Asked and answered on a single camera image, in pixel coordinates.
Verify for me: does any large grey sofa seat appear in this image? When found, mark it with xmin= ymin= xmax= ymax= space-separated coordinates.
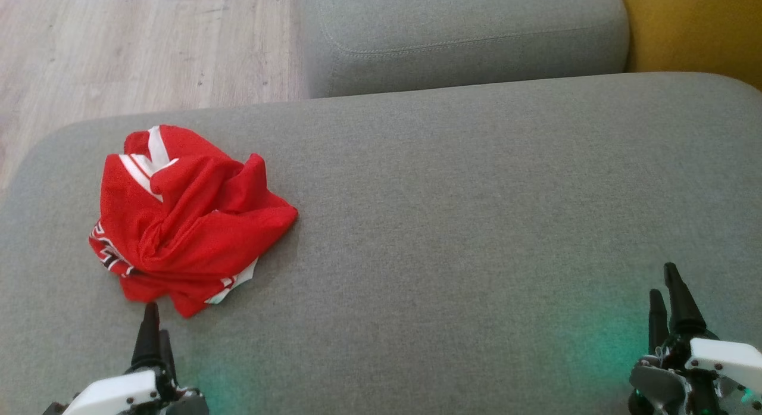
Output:
xmin=0 ymin=71 xmax=762 ymax=415

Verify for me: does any grey sofa seat cushion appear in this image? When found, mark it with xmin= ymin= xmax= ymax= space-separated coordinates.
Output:
xmin=301 ymin=0 xmax=630 ymax=99

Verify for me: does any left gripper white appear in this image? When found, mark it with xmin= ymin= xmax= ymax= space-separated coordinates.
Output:
xmin=61 ymin=302 xmax=210 ymax=415

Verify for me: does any large yellow sofa back cushion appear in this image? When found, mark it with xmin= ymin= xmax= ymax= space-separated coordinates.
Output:
xmin=616 ymin=0 xmax=762 ymax=91

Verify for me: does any red jersey white trim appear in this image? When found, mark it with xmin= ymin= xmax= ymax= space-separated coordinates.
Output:
xmin=89 ymin=192 xmax=298 ymax=319

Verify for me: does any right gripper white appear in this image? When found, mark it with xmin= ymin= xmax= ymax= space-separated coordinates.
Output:
xmin=628 ymin=262 xmax=762 ymax=415

